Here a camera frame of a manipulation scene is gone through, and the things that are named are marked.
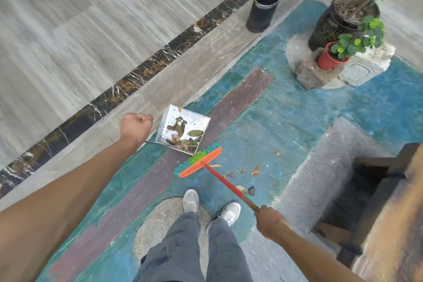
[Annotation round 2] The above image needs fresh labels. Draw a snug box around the person's left hand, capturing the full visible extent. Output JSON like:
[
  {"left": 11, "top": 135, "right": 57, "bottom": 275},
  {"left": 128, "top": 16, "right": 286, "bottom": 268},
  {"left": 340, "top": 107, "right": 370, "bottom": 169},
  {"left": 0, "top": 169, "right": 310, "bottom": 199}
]
[{"left": 119, "top": 112, "right": 154, "bottom": 151}]

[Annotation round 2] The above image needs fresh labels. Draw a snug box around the person's right hand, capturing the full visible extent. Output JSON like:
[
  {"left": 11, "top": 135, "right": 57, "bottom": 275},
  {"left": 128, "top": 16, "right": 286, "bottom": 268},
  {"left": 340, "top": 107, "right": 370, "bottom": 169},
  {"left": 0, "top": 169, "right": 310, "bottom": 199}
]
[{"left": 254, "top": 205, "right": 292, "bottom": 243}]

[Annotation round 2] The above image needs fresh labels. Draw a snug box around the pile of dry leaves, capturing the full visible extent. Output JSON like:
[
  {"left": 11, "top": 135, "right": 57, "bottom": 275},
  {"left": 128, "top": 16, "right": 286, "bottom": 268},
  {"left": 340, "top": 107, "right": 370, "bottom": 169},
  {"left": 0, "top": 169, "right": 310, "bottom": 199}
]
[{"left": 165, "top": 106, "right": 282, "bottom": 197}]

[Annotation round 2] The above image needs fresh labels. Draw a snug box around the square metal dustpan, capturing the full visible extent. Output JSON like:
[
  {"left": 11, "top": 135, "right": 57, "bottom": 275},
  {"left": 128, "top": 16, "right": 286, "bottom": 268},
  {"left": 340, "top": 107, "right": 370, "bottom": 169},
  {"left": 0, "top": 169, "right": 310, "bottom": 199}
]
[{"left": 145, "top": 104, "right": 212, "bottom": 156}]

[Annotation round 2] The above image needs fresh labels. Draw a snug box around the orange broom with wooden handle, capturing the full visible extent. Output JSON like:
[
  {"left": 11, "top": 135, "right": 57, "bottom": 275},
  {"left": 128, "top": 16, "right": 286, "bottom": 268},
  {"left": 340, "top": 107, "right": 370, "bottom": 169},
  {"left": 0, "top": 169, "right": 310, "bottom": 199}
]
[{"left": 173, "top": 142, "right": 262, "bottom": 213}]

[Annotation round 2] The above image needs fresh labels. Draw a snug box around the black waste bin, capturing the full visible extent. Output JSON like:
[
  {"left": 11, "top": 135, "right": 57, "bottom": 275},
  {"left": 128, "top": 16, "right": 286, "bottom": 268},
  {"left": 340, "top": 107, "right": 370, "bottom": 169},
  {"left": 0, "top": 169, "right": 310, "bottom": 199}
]
[{"left": 245, "top": 0, "right": 282, "bottom": 33}]

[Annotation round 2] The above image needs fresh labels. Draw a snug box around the person's right forearm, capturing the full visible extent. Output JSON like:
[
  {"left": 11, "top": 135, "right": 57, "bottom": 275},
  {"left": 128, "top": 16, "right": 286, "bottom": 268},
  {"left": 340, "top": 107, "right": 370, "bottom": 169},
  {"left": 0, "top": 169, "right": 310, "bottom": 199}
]
[{"left": 277, "top": 224, "right": 364, "bottom": 282}]

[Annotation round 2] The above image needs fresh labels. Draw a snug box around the person's left forearm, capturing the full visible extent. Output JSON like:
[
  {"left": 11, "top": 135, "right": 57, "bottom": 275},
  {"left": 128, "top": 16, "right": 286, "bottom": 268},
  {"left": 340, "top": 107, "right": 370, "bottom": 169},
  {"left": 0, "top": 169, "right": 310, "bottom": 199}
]
[{"left": 0, "top": 138, "right": 146, "bottom": 282}]

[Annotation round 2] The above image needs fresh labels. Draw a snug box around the person's right white shoe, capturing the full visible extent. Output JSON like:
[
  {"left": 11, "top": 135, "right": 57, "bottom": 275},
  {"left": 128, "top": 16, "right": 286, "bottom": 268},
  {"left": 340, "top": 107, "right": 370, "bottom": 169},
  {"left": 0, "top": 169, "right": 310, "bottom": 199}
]
[{"left": 206, "top": 201, "right": 242, "bottom": 228}]

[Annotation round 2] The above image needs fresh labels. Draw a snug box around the person's white shoe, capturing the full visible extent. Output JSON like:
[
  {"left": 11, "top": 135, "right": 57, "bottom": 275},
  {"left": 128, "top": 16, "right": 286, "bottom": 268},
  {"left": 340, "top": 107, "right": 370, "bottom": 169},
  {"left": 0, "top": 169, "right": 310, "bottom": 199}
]
[
  {"left": 182, "top": 188, "right": 201, "bottom": 215},
  {"left": 206, "top": 201, "right": 242, "bottom": 228}
]

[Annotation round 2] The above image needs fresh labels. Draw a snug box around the person's right leg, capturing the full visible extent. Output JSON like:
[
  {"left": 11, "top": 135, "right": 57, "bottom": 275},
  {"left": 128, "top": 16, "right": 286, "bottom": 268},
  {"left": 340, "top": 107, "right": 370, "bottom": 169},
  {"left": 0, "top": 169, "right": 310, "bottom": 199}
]
[{"left": 205, "top": 219, "right": 253, "bottom": 282}]

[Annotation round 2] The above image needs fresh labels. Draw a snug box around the person's leg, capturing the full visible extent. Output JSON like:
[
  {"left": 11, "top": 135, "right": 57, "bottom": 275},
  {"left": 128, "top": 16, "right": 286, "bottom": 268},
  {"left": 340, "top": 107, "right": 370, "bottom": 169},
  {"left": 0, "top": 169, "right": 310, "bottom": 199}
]
[
  {"left": 132, "top": 212, "right": 205, "bottom": 282},
  {"left": 205, "top": 219, "right": 253, "bottom": 282}
]

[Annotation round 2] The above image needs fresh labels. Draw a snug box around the person's left white shoe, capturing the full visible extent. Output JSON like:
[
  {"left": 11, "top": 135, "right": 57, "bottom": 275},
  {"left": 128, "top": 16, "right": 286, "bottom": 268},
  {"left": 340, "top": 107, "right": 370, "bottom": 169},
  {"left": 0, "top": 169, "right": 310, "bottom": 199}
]
[{"left": 182, "top": 188, "right": 201, "bottom": 215}]

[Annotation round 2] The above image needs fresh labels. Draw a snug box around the person's left leg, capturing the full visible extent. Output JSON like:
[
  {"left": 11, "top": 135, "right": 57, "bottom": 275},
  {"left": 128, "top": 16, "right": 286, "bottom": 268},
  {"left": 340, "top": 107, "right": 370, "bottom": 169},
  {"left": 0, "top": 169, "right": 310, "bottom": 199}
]
[{"left": 132, "top": 212, "right": 205, "bottom": 282}]

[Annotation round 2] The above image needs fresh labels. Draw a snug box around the pale round stone slab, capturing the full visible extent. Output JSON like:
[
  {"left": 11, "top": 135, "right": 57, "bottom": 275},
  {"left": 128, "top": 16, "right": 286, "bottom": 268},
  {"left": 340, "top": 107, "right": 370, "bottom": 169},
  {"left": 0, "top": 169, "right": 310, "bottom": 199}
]
[
  {"left": 133, "top": 197, "right": 212, "bottom": 276},
  {"left": 286, "top": 32, "right": 348, "bottom": 90}
]

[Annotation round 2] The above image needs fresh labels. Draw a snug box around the dark burnt wooden stool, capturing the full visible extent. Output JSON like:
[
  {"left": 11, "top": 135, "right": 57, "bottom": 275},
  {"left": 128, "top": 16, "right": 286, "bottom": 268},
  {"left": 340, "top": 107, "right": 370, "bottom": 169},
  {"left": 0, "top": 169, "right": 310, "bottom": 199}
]
[{"left": 310, "top": 142, "right": 423, "bottom": 282}]

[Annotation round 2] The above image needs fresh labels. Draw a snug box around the brown stone block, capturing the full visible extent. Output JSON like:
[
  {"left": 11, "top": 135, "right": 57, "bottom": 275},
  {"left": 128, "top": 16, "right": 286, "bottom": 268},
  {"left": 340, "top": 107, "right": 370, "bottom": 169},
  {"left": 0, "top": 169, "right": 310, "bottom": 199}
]
[{"left": 294, "top": 48, "right": 346, "bottom": 90}]

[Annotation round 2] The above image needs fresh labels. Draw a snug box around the small red flower pot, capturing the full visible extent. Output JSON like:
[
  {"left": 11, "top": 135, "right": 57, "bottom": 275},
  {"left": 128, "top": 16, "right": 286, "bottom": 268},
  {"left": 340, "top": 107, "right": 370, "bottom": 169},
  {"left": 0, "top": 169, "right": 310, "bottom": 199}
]
[{"left": 316, "top": 41, "right": 349, "bottom": 71}]

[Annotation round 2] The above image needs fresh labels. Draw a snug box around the white carved stone block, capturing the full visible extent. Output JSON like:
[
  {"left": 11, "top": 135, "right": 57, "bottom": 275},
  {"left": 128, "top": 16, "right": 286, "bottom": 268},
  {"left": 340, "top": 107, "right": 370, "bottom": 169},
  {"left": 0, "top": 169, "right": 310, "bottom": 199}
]
[{"left": 338, "top": 42, "right": 396, "bottom": 87}]

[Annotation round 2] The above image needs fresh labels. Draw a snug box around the dark glazed plant pot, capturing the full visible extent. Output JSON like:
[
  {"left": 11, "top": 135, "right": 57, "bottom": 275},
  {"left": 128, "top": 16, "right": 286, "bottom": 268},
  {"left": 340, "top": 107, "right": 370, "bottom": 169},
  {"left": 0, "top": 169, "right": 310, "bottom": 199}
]
[{"left": 308, "top": 0, "right": 381, "bottom": 53}]

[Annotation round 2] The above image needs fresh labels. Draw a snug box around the small plant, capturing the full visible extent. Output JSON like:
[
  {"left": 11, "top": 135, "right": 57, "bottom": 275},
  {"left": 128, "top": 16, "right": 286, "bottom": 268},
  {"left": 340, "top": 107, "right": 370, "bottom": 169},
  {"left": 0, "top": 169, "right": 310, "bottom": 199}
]
[{"left": 330, "top": 15, "right": 386, "bottom": 61}]

